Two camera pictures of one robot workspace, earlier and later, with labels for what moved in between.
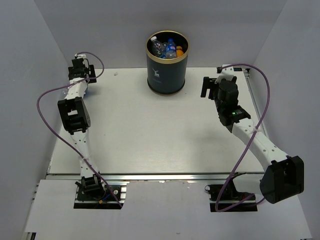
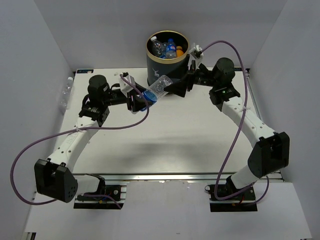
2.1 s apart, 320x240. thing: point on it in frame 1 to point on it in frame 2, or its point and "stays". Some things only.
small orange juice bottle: (179, 51) stays
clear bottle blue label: (156, 45) stays
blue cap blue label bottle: (164, 50) stays
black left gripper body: (91, 75) to (113, 99)
